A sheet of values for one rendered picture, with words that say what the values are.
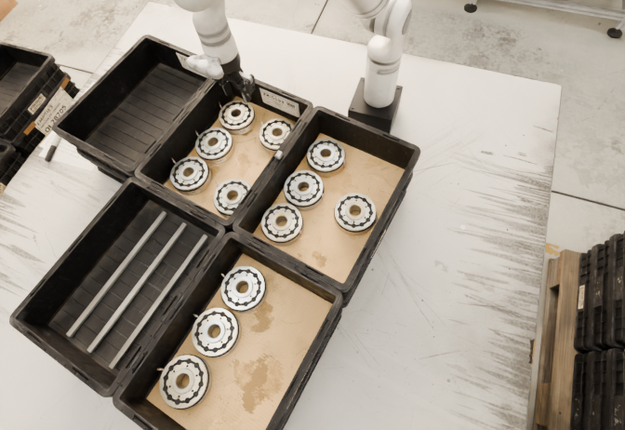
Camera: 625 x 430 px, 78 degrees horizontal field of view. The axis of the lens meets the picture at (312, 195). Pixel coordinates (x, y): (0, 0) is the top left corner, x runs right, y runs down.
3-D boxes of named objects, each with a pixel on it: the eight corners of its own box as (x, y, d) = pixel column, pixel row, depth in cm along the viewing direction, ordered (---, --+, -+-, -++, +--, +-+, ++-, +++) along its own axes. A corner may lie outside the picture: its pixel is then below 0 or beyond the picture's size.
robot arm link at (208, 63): (186, 68, 87) (176, 47, 82) (215, 35, 91) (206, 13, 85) (219, 82, 85) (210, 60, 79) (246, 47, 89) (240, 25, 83)
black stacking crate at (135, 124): (161, 62, 128) (146, 34, 118) (233, 94, 120) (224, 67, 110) (76, 152, 114) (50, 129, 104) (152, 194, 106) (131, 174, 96)
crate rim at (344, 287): (346, 296, 82) (346, 293, 79) (231, 232, 90) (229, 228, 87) (421, 153, 96) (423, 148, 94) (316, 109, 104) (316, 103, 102)
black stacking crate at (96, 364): (152, 196, 106) (132, 176, 96) (239, 246, 98) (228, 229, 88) (45, 328, 92) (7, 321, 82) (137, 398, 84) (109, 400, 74)
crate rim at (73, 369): (135, 179, 98) (130, 174, 96) (231, 232, 90) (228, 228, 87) (13, 322, 84) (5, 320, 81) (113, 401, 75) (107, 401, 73)
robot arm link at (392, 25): (419, -8, 88) (407, 49, 104) (381, -19, 91) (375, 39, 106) (404, 18, 85) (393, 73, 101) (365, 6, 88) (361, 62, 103)
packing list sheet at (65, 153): (88, 81, 142) (88, 80, 141) (142, 95, 137) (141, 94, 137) (33, 154, 129) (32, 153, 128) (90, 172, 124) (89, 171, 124)
